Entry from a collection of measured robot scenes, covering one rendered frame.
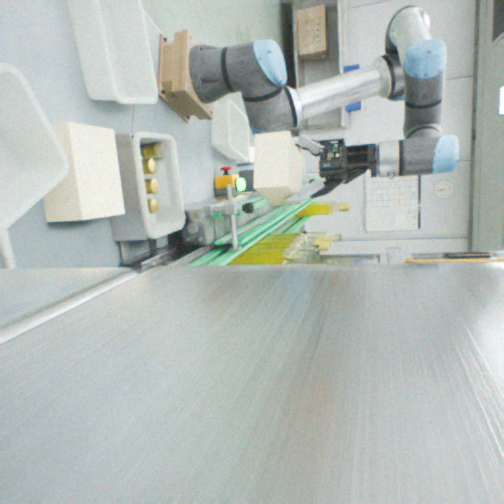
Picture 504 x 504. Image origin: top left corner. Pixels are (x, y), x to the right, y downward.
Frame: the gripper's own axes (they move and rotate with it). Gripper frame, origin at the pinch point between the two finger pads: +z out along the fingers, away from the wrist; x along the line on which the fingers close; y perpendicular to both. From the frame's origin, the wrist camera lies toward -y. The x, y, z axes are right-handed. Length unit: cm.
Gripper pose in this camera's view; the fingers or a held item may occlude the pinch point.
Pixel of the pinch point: (286, 170)
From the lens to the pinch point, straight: 94.8
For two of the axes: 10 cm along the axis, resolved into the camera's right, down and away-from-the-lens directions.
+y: -2.9, -1.2, -9.5
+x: -0.2, 9.9, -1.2
